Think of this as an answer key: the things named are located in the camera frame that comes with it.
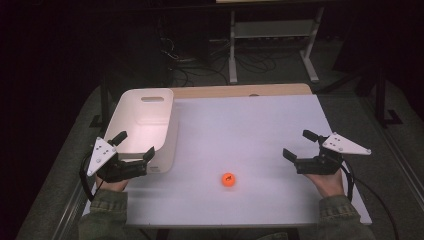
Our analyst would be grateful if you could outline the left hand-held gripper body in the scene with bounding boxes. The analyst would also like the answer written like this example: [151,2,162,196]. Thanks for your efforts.
[86,136,149,184]

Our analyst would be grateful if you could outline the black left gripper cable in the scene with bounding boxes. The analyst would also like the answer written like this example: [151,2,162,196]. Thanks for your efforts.
[78,150,105,203]

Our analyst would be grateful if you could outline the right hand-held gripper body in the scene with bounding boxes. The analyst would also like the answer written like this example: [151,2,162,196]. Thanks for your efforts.
[294,131,372,176]

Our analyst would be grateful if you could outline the black metal stand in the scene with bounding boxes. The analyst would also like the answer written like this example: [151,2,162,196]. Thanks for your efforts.
[374,66,404,129]
[88,71,113,130]

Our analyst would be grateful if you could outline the black floor cables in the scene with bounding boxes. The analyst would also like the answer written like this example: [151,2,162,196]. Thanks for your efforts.
[157,19,288,88]

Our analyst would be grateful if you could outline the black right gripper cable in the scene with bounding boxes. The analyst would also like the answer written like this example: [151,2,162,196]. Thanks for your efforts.
[339,159,401,240]

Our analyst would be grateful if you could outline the person's left hand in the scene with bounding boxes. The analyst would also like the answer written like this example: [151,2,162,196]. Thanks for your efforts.
[95,175,130,193]

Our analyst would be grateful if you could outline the white metal desk frame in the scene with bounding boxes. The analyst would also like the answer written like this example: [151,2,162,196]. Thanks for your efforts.
[227,6,325,85]

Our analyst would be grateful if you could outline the person's right hand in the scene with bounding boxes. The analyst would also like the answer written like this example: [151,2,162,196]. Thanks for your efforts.
[304,172,346,199]

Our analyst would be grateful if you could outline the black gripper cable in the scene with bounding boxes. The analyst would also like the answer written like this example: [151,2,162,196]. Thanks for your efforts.
[339,159,401,240]
[78,150,105,203]

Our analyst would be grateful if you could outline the white plastic bin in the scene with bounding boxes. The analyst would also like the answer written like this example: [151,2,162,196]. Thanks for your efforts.
[103,87,180,175]

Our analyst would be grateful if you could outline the wooden table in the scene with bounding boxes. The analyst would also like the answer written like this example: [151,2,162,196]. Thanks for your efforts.
[171,82,313,100]

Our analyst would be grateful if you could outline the orange ball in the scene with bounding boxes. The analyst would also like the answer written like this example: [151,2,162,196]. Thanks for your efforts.
[220,171,237,188]

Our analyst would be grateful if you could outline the white board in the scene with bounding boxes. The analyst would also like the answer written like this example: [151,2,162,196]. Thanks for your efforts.
[81,94,373,229]

